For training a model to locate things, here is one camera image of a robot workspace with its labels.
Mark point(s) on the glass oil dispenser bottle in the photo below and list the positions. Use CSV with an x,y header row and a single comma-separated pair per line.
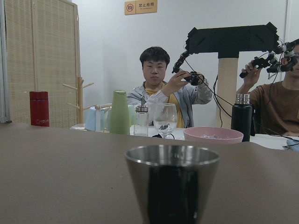
x,y
141,119

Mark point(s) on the no photography wall sign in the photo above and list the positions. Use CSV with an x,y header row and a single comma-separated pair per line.
x,y
140,7

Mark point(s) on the pink bowl with ice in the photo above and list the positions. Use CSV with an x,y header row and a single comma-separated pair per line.
x,y
217,135

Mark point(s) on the wooden mug tree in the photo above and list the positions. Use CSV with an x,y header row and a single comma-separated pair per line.
x,y
79,104

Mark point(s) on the light blue cup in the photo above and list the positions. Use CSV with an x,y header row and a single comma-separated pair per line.
x,y
93,120

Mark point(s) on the green tumbler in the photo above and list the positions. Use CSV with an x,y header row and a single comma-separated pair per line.
x,y
119,117

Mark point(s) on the black T shaped stand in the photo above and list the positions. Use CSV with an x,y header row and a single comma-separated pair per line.
x,y
228,43

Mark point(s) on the wine glass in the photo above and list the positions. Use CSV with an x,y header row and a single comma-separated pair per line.
x,y
165,119

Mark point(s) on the person in brown shirt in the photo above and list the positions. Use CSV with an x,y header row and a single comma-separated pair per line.
x,y
277,103

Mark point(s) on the seated person grey jacket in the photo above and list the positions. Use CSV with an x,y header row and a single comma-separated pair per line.
x,y
176,91

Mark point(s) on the black thermos bottle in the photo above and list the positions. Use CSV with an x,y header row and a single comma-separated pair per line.
x,y
242,115

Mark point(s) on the steel jigger measuring cup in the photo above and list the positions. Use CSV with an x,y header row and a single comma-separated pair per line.
x,y
172,183

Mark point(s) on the red thermos bottle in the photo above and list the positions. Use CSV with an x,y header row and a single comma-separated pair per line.
x,y
39,108

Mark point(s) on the bamboo folding screen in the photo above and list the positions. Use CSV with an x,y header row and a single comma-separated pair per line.
x,y
42,55

